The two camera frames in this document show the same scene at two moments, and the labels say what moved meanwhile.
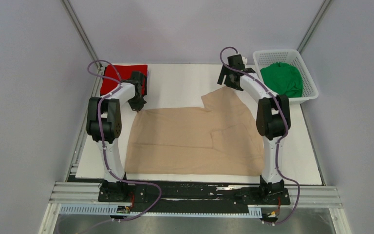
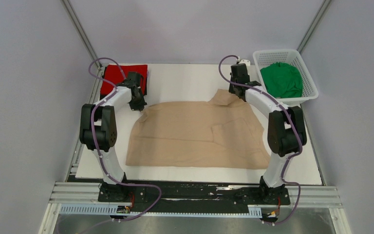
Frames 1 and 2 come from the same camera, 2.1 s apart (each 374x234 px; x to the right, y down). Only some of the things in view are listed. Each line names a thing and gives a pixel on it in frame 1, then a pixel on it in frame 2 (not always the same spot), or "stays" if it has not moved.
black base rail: x=183 y=196 stays
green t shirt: x=284 y=79 stays
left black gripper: x=138 y=107 stays
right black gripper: x=227 y=71 -> x=231 y=89
